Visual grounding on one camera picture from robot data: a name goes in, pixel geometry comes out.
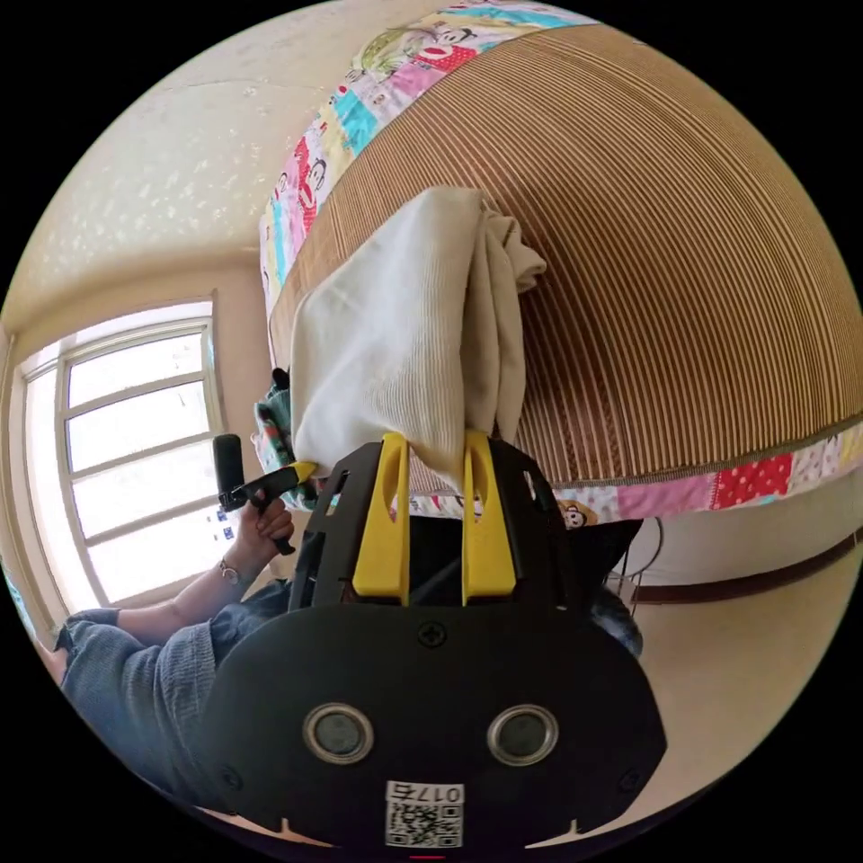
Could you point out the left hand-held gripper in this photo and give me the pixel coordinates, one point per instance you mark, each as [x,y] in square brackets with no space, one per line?
[253,492]

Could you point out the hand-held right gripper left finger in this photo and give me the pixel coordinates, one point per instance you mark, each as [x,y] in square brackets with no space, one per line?
[386,526]

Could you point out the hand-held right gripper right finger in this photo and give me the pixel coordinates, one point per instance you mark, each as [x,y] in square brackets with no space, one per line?
[487,532]

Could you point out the white pants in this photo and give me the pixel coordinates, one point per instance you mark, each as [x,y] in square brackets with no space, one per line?
[398,337]

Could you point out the person's left forearm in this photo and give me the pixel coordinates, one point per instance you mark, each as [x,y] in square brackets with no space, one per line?
[182,603]

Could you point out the person's left hand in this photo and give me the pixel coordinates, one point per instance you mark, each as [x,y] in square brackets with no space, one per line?
[259,532]

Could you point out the window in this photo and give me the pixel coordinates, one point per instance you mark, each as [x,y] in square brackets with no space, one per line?
[135,458]

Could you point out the person's body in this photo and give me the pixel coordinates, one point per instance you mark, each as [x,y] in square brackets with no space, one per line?
[135,694]

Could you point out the bed with woven mat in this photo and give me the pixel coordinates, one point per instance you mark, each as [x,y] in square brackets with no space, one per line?
[674,270]

